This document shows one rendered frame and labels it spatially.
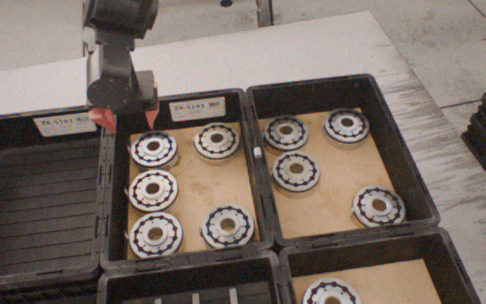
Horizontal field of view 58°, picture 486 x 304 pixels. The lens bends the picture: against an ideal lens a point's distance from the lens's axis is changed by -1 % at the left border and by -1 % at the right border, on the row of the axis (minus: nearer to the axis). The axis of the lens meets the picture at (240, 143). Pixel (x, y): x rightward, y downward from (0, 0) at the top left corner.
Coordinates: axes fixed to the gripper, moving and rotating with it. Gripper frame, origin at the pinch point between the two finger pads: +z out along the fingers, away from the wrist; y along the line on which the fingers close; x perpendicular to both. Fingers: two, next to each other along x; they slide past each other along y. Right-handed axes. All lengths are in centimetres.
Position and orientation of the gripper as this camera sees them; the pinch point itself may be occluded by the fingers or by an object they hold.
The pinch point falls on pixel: (132, 125)
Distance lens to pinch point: 77.8
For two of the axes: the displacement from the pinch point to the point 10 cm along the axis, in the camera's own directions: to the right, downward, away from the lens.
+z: 0.2, 6.2, 7.9
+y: 9.9, -1.2, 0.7
